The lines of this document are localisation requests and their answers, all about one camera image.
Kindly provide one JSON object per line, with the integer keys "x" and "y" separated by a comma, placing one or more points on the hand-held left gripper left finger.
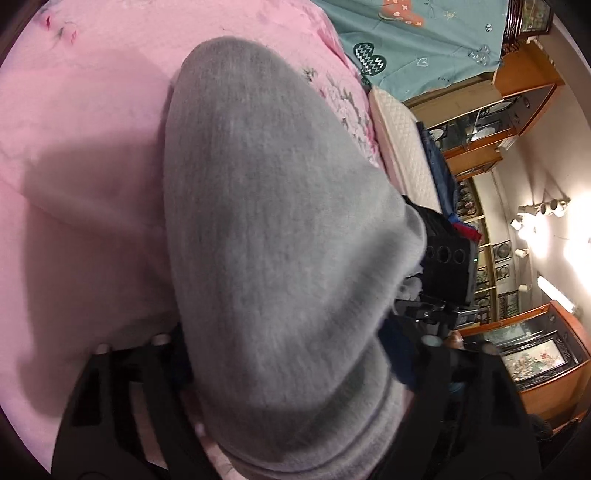
{"x": 138, "y": 369}

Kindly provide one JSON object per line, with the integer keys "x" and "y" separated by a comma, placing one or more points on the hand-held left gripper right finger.
{"x": 398, "y": 353}

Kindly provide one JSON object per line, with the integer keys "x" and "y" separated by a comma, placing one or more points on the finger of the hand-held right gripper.
{"x": 434, "y": 314}

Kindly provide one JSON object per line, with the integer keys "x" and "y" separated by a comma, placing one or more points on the grey pants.
{"x": 277, "y": 230}

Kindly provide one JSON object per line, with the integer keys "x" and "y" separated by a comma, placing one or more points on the red cloth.
{"x": 467, "y": 230}

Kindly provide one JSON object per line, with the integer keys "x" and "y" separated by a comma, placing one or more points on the shelf of framed plates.
{"x": 501, "y": 254}

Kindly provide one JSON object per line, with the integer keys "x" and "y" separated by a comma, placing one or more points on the dark blue jeans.
{"x": 438, "y": 175}

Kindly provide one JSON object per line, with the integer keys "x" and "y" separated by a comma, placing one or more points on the fluorescent tube lamp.
{"x": 556, "y": 293}

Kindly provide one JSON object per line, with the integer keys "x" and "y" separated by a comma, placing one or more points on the ceiling spotlight fixture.
{"x": 545, "y": 210}

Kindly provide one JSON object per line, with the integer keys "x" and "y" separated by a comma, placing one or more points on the framed floral painting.
{"x": 540, "y": 360}

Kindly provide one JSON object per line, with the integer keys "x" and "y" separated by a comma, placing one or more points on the cream quilted mattress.
{"x": 406, "y": 147}

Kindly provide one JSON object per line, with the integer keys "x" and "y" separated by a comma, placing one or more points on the wooden sideboard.
{"x": 549, "y": 397}

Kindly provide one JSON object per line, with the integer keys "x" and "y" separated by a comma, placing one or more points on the wooden display cabinet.
{"x": 521, "y": 74}

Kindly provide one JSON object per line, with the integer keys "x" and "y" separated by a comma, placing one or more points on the teal heart print sheet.
{"x": 438, "y": 46}

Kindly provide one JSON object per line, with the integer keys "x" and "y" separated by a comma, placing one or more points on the pink floral bedsheet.
{"x": 92, "y": 138}

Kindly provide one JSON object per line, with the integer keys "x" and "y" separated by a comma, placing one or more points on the dark carved wooden frame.
{"x": 531, "y": 21}

